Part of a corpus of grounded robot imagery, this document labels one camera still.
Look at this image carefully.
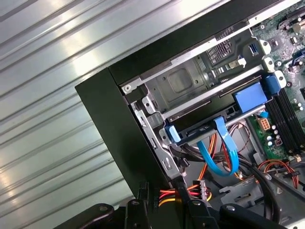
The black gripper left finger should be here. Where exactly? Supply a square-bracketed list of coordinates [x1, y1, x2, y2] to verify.
[61, 182, 150, 229]

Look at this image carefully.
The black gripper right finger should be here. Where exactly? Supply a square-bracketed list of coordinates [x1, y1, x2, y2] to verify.
[170, 174, 289, 229]

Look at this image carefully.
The red yellow power wire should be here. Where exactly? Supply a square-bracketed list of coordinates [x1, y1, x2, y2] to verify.
[157, 180, 213, 208]

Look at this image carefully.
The blue data wire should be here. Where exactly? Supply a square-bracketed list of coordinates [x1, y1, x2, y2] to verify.
[196, 116, 240, 177]

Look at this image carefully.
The hard disk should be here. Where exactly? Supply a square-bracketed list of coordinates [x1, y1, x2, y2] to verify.
[163, 74, 280, 146]

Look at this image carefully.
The silver disk bay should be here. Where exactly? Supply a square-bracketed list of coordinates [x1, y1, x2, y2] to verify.
[120, 57, 284, 182]

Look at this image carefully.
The silver drive cage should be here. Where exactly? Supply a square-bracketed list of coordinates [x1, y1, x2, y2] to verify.
[218, 175, 305, 229]

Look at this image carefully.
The black open PC case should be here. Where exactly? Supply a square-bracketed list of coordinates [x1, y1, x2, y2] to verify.
[75, 0, 305, 229]

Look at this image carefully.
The black RAM slot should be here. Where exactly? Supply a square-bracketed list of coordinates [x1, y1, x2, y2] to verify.
[278, 87, 305, 152]
[273, 89, 301, 155]
[267, 92, 296, 157]
[285, 85, 305, 150]

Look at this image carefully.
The blue expansion slot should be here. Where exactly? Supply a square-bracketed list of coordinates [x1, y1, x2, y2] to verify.
[289, 46, 305, 70]

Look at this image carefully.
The green motherboard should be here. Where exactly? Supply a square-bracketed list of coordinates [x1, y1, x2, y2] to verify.
[246, 0, 305, 165]

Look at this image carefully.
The thick black cable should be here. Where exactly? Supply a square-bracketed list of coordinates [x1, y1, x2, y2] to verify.
[238, 156, 281, 229]

